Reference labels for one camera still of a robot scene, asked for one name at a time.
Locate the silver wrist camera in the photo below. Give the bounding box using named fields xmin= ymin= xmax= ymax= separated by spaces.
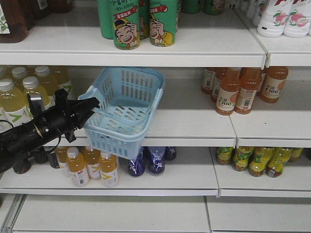
xmin=27 ymin=94 xmax=45 ymax=118

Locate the brown tea jug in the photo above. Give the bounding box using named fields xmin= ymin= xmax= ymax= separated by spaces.
xmin=0 ymin=0 xmax=28 ymax=43

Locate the light blue plastic basket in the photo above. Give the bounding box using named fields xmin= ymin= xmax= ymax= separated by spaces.
xmin=79 ymin=67 xmax=165 ymax=159

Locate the green cartoon drink can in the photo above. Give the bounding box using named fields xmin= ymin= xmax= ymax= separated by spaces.
xmin=149 ymin=0 xmax=178 ymax=47
xmin=110 ymin=0 xmax=140 ymax=50

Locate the yellow lemon tea bottle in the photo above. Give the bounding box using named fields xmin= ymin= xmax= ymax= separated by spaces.
xmin=248 ymin=147 xmax=275 ymax=177
xmin=265 ymin=147 xmax=293 ymax=178
xmin=217 ymin=147 xmax=234 ymax=165
xmin=232 ymin=146 xmax=255 ymax=171
xmin=289 ymin=148 xmax=304 ymax=162

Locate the white peach drink bottle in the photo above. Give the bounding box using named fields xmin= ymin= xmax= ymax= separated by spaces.
xmin=283 ymin=0 xmax=311 ymax=38
xmin=257 ymin=0 xmax=293 ymax=38

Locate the blue sports drink bottle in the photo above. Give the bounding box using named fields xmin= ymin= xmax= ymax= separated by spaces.
xmin=127 ymin=147 xmax=145 ymax=177
xmin=164 ymin=146 xmax=177 ymax=161
xmin=148 ymin=147 xmax=166 ymax=175

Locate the white shelf unit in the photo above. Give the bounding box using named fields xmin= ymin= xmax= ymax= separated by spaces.
xmin=0 ymin=0 xmax=311 ymax=233

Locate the orange vitamin drink bottle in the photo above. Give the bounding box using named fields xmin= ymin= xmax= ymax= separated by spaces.
xmin=55 ymin=146 xmax=70 ymax=178
xmin=99 ymin=151 xmax=119 ymax=187
xmin=66 ymin=147 xmax=89 ymax=187
xmin=83 ymin=146 xmax=101 ymax=180

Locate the orange C100 juice bottle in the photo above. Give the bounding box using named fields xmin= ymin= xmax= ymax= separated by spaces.
xmin=234 ymin=67 xmax=260 ymax=115
xmin=260 ymin=66 xmax=289 ymax=103
xmin=215 ymin=67 xmax=242 ymax=116

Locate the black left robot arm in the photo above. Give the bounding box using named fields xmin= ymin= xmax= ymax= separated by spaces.
xmin=0 ymin=89 xmax=99 ymax=173

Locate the dark tea bottle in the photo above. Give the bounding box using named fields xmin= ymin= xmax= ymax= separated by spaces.
xmin=13 ymin=158 xmax=32 ymax=174
xmin=44 ymin=147 xmax=60 ymax=168
xmin=32 ymin=147 xmax=48 ymax=164

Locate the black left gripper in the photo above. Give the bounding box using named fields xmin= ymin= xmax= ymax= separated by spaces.
xmin=40 ymin=89 xmax=99 ymax=143

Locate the pale yellow drink bottle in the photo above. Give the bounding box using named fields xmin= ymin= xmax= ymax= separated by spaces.
xmin=12 ymin=67 xmax=28 ymax=92
xmin=35 ymin=66 xmax=59 ymax=105
xmin=22 ymin=76 xmax=52 ymax=109
xmin=0 ymin=79 xmax=32 ymax=127

